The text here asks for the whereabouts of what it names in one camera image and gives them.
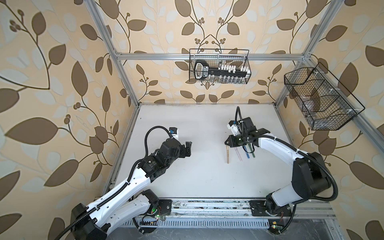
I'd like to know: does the black wire basket right wall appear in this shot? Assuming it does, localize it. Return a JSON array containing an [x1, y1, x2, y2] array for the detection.
[[284, 63, 366, 131]]

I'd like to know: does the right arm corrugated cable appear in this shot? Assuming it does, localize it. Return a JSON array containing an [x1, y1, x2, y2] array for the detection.
[[234, 106, 339, 235]]

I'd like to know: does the pink clear pen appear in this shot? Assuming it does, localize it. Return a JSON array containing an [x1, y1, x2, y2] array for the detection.
[[235, 148, 243, 162]]

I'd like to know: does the aluminium frame back crossbar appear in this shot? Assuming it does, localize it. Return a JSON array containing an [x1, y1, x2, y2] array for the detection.
[[116, 52, 305, 61]]

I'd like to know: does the tan pen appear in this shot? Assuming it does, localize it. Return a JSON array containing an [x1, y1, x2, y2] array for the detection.
[[226, 146, 230, 164]]

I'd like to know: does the black wire basket back wall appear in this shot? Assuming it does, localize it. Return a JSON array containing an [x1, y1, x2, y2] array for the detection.
[[189, 48, 252, 85]]

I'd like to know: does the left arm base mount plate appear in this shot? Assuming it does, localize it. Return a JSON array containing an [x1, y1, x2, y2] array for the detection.
[[139, 199, 173, 216]]

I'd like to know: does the black white tool in basket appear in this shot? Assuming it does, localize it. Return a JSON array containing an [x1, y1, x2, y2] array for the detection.
[[191, 60, 251, 80]]

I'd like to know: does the black wire basket wall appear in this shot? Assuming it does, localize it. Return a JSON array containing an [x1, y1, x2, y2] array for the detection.
[[284, 63, 366, 131], [189, 48, 252, 85]]

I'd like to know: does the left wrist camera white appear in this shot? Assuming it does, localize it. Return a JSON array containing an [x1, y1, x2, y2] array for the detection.
[[169, 127, 179, 140]]

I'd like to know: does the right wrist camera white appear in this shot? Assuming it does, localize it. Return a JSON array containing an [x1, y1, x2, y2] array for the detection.
[[227, 121, 240, 136]]

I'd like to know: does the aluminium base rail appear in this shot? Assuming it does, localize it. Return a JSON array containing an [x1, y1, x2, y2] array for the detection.
[[120, 198, 336, 229]]

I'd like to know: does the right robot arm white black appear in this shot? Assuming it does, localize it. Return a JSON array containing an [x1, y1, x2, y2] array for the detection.
[[225, 118, 338, 216]]

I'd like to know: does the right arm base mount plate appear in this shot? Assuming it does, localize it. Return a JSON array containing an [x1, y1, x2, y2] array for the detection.
[[249, 200, 292, 217]]

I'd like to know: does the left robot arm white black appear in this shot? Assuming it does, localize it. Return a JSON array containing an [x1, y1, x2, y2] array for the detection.
[[69, 138, 192, 240]]

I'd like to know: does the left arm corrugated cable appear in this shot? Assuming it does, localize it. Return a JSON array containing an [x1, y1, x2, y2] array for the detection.
[[53, 125, 173, 240]]

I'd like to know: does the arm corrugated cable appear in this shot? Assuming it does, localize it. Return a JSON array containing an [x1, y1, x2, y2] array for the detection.
[[53, 125, 173, 240], [234, 106, 339, 235]]

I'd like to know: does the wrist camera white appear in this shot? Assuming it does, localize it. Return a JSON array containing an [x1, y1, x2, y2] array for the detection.
[[169, 127, 179, 140], [227, 121, 240, 136]]

